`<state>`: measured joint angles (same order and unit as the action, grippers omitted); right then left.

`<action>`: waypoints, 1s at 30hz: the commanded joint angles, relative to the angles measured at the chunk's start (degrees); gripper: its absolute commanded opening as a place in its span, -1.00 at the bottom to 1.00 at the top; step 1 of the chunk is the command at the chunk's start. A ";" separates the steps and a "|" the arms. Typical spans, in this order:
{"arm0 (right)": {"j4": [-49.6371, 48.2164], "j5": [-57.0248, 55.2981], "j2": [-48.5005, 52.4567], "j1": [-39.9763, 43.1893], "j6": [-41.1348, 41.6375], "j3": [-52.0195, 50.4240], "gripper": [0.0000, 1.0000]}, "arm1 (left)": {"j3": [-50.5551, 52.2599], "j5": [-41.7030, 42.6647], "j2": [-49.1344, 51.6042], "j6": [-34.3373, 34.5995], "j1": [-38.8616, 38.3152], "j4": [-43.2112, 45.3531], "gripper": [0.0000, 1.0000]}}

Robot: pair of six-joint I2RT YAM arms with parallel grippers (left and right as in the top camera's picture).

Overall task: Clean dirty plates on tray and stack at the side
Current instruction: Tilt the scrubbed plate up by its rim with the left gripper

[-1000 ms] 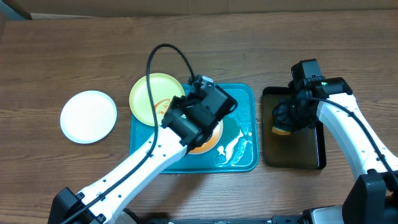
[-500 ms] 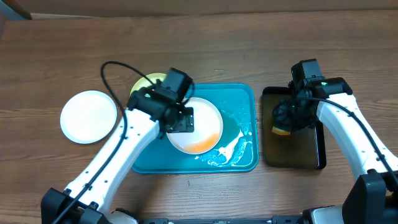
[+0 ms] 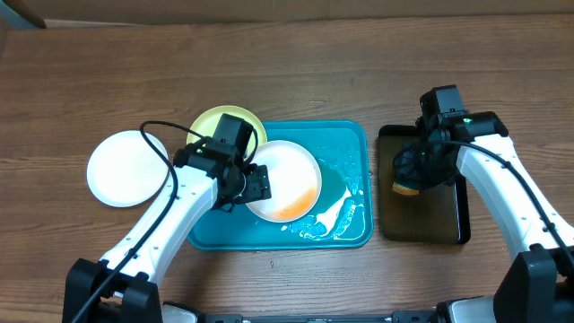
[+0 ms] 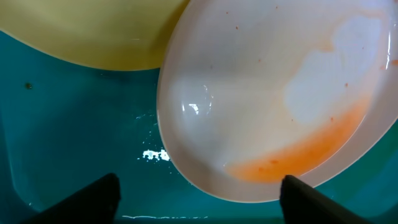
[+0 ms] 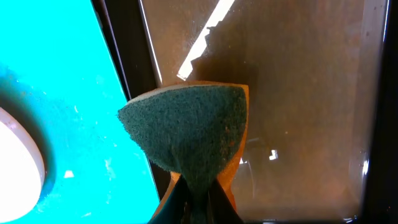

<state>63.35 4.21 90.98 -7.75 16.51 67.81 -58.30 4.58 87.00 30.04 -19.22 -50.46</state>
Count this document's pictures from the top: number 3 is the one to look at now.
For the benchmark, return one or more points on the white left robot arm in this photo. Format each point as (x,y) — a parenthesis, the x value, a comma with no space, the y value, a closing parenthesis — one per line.
(216,172)

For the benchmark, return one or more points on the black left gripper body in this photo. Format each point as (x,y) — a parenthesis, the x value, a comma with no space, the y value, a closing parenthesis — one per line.
(250,184)

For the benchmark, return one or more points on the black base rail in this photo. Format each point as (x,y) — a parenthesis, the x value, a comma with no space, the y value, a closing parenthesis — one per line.
(336,317)

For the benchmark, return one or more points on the white plate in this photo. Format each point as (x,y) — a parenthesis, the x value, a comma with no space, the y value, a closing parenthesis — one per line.
(127,169)
(295,181)

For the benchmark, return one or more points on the yellow plate with sauce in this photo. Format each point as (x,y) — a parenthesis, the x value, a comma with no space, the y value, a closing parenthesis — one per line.
(206,123)

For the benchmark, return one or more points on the green orange sponge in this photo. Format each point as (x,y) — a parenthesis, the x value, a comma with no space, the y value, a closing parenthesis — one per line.
(406,188)

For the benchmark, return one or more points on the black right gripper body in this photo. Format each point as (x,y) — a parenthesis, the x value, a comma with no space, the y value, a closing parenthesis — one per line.
(425,166)

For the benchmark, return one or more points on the teal plastic tray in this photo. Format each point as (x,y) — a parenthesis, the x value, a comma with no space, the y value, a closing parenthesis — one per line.
(342,216)

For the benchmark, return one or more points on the black water tray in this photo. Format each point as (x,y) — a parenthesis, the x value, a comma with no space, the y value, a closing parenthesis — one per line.
(439,215)

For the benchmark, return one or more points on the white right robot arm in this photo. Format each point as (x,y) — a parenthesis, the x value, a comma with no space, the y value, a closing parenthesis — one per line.
(539,284)

